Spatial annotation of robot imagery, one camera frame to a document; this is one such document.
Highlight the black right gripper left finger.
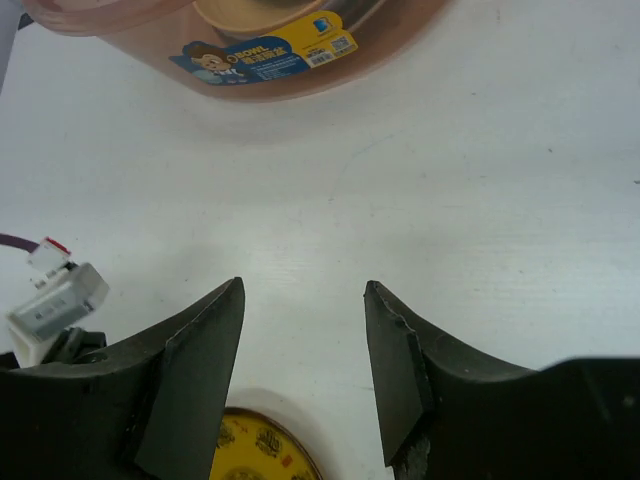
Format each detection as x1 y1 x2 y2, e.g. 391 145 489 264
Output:
1 278 244 479

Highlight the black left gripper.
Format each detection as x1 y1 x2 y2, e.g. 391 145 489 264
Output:
1 327 106 370

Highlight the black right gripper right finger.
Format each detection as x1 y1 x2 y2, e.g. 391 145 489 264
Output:
364 281 639 479

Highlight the peach plastic plate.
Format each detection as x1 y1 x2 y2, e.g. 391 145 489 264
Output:
193 0 323 38

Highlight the translucent pink plastic bin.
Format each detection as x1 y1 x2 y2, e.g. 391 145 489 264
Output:
24 1 445 101

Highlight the yellow patterned brown-rimmed plate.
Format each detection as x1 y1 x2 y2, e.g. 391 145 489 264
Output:
209 407 322 480

